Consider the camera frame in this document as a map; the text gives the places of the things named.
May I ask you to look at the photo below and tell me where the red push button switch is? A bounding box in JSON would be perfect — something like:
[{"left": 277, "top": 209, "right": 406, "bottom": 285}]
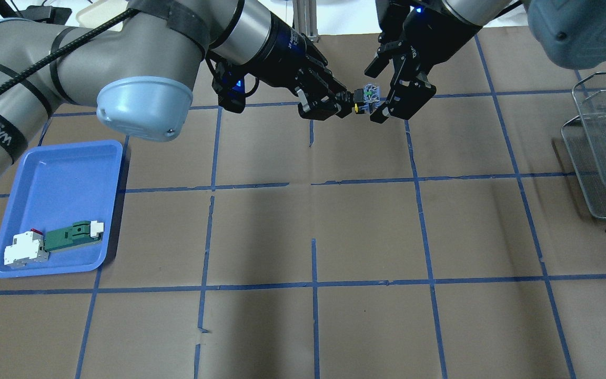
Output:
[{"left": 353, "top": 83, "right": 382, "bottom": 115}]

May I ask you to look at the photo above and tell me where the green terminal block module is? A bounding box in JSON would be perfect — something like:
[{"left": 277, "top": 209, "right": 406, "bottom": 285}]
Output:
[{"left": 44, "top": 220, "right": 104, "bottom": 253}]

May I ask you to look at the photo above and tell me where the black braided cable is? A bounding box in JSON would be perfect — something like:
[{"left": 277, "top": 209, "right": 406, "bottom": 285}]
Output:
[{"left": 0, "top": 7, "right": 140, "bottom": 106}]

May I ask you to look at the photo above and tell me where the blue plastic tray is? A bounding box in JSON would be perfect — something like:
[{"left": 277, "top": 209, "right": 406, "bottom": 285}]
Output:
[{"left": 0, "top": 139, "right": 124, "bottom": 278}]

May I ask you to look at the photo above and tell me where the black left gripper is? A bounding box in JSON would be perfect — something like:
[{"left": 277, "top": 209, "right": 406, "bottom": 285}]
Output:
[{"left": 260, "top": 21, "right": 356, "bottom": 121}]

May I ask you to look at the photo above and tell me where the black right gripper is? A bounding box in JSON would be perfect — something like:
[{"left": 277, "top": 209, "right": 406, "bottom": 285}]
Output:
[{"left": 364, "top": 1, "right": 480, "bottom": 123}]

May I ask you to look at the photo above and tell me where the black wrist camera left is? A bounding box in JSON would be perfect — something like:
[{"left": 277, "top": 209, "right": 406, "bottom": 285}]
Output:
[{"left": 207, "top": 60, "right": 260, "bottom": 114}]

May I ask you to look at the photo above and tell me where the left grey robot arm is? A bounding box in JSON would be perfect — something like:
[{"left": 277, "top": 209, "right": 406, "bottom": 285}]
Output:
[{"left": 0, "top": 1, "right": 354, "bottom": 176}]

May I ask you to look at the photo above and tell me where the white circuit breaker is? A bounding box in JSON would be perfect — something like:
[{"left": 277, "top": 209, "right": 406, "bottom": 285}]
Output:
[{"left": 3, "top": 230, "right": 50, "bottom": 268}]

